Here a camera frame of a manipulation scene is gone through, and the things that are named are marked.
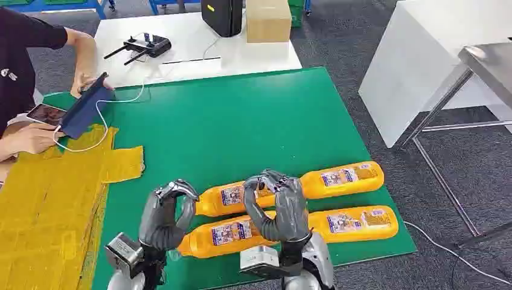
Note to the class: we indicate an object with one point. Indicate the person's left hand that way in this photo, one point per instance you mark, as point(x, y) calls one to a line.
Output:
point(84, 82)

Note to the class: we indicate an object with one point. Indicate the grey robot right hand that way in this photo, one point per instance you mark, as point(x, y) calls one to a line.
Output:
point(290, 212)

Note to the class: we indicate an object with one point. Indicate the person's right hand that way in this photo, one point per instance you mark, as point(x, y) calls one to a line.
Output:
point(34, 138)

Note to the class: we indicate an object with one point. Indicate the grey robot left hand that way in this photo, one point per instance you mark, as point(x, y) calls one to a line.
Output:
point(158, 224)

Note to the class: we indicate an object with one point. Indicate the orange drink bottle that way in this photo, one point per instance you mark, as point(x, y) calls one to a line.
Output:
point(340, 178)
point(220, 196)
point(224, 236)
point(352, 222)

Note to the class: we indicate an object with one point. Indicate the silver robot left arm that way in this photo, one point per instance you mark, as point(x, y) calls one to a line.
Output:
point(124, 282)

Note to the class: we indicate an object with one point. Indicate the smartphone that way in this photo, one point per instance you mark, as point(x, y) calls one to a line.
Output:
point(46, 113)

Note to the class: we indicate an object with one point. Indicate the tablet in blue case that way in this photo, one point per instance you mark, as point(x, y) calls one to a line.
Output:
point(86, 112)

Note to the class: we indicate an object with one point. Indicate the person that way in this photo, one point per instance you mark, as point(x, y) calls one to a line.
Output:
point(16, 60)

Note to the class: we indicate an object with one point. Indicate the black remote controller with antennas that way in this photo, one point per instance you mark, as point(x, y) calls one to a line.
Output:
point(154, 46)

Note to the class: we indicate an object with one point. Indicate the yellow sheet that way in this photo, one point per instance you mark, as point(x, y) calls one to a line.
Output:
point(40, 220)

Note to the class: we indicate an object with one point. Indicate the green table mat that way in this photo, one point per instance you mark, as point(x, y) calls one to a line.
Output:
point(240, 120)

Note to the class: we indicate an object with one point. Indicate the white table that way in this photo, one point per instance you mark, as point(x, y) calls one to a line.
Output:
point(188, 28)

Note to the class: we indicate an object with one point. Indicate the black speaker box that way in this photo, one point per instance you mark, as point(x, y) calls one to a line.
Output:
point(222, 16)

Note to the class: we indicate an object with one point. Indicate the cardboard box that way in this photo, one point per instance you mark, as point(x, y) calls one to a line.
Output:
point(268, 20)

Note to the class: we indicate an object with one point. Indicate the green crate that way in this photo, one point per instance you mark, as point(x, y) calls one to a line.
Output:
point(296, 14)

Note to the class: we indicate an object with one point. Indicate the white panel board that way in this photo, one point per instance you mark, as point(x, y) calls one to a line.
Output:
point(416, 48)

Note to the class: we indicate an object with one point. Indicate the steel bench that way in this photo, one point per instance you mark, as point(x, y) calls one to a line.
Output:
point(492, 60)

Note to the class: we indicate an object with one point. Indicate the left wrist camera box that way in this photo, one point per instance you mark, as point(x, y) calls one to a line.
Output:
point(124, 250)

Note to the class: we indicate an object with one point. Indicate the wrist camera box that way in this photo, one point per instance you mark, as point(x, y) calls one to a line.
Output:
point(124, 250)
point(260, 260)

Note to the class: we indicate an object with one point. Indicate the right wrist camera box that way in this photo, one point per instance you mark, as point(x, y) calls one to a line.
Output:
point(260, 260)

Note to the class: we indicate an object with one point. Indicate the blue metal frame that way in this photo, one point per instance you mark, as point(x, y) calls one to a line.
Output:
point(60, 5)

